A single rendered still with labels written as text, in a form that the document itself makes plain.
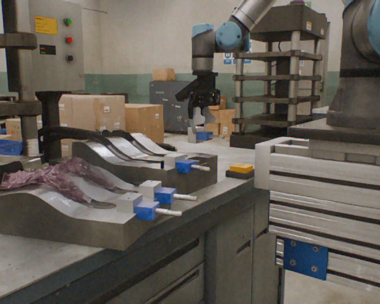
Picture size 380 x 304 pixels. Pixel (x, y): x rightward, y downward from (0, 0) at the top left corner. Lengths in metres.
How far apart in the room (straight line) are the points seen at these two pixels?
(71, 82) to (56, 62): 0.11
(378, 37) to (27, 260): 0.67
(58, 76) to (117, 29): 8.26
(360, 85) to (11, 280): 0.66
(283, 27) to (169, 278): 4.26
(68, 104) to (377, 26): 4.83
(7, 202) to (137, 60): 8.84
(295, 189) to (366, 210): 0.13
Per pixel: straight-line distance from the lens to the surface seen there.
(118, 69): 10.02
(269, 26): 5.14
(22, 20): 1.63
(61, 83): 1.86
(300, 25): 5.03
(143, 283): 1.03
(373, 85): 0.72
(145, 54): 9.47
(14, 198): 0.88
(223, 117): 7.92
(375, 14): 0.58
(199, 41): 1.32
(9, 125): 6.57
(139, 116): 5.76
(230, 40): 1.16
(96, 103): 4.96
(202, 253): 1.23
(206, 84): 1.32
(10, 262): 0.79
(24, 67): 1.61
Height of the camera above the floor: 1.12
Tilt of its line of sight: 10 degrees down
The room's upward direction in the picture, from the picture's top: straight up
